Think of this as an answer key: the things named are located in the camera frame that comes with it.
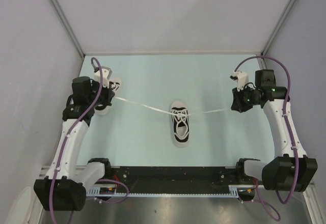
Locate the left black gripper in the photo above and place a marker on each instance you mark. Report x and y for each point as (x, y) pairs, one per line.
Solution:
(109, 94)

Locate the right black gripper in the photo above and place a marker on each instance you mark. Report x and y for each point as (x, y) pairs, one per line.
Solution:
(237, 105)

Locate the black white sneaker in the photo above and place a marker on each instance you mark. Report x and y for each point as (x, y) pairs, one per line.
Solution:
(115, 85)
(180, 119)

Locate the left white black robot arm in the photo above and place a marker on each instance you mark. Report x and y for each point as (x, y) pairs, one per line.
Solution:
(62, 189)

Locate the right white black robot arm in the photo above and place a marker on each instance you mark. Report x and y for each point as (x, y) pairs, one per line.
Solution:
(291, 167)

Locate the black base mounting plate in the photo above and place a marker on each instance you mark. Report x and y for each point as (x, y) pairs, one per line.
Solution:
(179, 175)

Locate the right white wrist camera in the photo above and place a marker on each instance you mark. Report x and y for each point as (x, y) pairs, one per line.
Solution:
(241, 78)

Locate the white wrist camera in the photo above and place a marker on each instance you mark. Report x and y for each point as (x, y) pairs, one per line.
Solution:
(241, 78)
(103, 76)

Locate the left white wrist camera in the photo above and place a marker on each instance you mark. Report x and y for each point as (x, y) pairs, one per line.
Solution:
(103, 76)

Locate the aluminium front frame rail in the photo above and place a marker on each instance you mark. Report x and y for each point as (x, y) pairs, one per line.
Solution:
(79, 168)

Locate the grey slotted cable duct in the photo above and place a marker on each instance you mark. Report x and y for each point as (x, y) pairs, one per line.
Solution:
(196, 190)

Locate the left aluminium corner post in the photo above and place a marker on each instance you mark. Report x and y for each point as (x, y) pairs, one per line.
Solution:
(67, 27)

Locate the aluminium corner post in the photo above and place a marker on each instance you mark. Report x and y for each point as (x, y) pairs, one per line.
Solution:
(67, 27)
(281, 21)

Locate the right aluminium corner post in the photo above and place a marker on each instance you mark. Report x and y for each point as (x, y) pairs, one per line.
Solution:
(281, 21)

